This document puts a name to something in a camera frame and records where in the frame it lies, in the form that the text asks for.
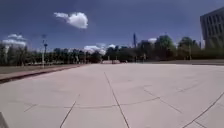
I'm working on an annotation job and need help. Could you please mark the pale concrete slab plaza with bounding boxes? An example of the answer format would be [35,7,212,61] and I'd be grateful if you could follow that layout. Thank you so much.
[0,63,224,128]

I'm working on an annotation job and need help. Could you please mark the tall dark tower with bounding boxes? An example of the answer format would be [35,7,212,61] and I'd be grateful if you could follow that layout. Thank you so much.
[133,32,137,49]

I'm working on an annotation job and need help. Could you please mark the row of trees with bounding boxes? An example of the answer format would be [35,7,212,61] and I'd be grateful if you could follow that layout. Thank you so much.
[0,34,224,67]

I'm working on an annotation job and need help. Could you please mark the pale lamp pole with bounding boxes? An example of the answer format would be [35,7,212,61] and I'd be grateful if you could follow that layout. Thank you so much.
[41,34,48,69]

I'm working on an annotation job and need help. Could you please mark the reddish kerb strip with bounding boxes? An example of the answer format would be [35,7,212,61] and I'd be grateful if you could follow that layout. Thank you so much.
[0,64,86,85]

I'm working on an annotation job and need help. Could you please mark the grass strip beside trees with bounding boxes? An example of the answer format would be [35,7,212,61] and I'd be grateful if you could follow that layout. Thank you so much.
[146,59,224,66]

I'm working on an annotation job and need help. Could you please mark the grey multi-storey building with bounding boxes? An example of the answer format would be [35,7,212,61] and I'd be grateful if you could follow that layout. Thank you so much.
[199,7,224,46]

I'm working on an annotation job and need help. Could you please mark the low pale wall block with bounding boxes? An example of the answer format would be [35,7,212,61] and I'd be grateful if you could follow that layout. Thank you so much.
[101,59,121,65]

